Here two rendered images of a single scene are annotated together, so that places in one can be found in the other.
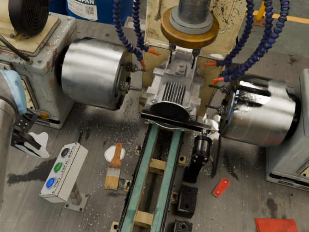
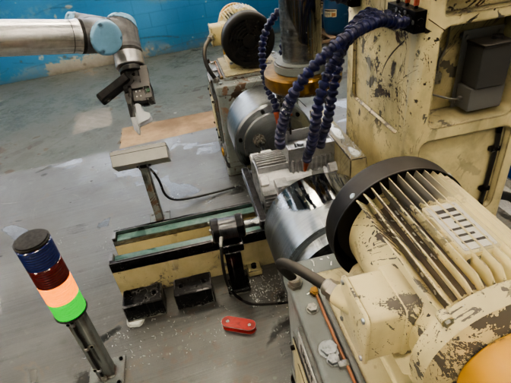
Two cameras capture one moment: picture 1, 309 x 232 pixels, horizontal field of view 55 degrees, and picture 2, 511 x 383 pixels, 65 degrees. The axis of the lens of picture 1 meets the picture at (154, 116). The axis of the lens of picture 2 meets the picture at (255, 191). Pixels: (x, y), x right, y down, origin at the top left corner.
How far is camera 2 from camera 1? 1.04 m
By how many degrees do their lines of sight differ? 55
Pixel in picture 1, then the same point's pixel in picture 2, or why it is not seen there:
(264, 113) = (290, 222)
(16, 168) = (175, 175)
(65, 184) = (123, 156)
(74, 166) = (143, 153)
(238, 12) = (406, 98)
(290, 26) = not seen: outside the picture
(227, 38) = (399, 145)
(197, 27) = (281, 65)
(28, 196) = not seen: hidden behind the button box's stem
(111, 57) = (260, 101)
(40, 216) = (137, 207)
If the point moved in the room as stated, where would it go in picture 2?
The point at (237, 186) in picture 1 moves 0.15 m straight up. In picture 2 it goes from (256, 347) to (249, 305)
